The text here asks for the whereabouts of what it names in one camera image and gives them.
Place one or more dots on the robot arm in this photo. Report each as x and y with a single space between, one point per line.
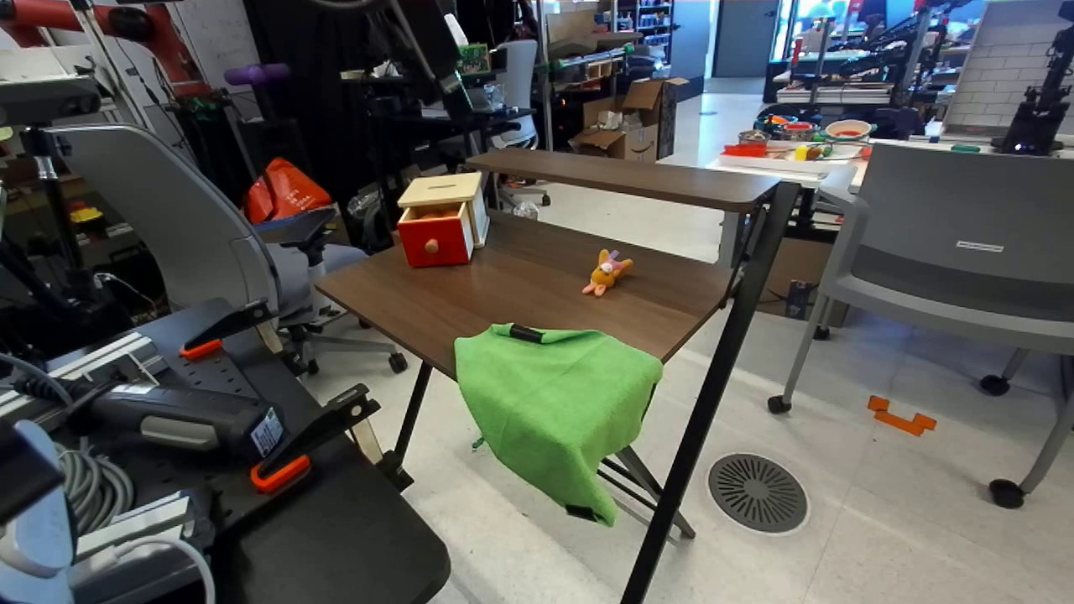
32 537

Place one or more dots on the brown plush toy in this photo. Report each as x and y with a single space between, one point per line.
604 274

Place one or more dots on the black marker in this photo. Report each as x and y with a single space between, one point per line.
526 334

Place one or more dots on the green cloth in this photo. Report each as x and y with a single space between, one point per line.
554 403

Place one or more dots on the red drawer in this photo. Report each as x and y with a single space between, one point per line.
449 239

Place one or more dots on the wooden box with drawer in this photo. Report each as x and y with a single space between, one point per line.
440 191

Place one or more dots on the stack of cardboard boxes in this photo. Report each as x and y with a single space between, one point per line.
642 117

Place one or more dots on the white office chair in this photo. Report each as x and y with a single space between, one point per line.
520 84

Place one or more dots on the orange bag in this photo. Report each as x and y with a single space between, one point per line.
285 193

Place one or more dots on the round floor drain grate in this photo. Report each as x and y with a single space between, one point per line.
758 493

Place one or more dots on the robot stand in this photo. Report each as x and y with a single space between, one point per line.
336 545

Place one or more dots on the grey door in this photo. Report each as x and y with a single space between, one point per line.
745 38

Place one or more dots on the white bowl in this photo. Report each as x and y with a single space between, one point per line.
848 130

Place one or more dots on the purple dumbbell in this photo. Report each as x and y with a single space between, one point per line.
256 75

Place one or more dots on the black and grey handheld device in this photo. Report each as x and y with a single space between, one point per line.
193 415

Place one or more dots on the grey office chair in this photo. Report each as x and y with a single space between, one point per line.
168 218

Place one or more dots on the orange floor marker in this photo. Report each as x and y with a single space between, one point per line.
902 419

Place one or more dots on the grey plastic chair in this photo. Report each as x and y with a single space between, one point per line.
956 243

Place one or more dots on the brick pattern panel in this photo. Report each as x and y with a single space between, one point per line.
994 71

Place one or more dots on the black robot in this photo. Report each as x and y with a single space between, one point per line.
1040 113

